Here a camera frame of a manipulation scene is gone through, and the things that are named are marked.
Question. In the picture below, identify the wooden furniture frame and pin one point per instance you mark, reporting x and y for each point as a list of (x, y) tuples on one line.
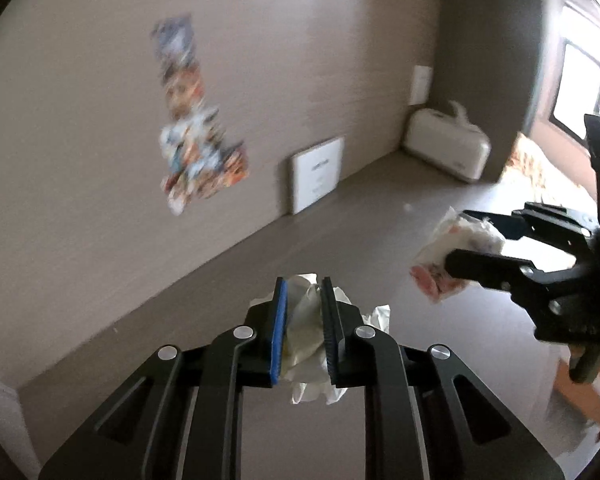
[(580, 390)]

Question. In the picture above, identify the white wall switch plate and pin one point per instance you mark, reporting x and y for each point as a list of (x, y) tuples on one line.
[(421, 85)]

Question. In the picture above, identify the white rounded case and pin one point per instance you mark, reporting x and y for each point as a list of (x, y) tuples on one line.
[(445, 142)]

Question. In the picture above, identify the white red wrapper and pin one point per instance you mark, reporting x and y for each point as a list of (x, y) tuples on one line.
[(440, 240)]

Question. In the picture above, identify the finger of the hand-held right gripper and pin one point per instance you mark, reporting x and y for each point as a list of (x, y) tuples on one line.
[(485, 264), (545, 220)]

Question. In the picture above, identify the white tissue paper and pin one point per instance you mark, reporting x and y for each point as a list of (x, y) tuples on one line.
[(305, 340)]

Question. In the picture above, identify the window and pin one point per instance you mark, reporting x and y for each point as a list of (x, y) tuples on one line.
[(580, 85)]

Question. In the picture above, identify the patterned orange blanket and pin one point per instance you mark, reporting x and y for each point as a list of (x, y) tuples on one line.
[(540, 175)]

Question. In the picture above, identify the colourful wall poster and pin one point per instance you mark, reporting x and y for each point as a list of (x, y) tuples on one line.
[(190, 135)]

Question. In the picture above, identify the white wall panel device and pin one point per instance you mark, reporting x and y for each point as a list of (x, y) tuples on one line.
[(316, 175)]

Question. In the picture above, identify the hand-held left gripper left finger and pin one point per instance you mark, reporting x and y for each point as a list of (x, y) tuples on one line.
[(280, 330)]

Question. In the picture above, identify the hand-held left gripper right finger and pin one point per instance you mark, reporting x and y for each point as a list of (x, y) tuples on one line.
[(328, 330)]

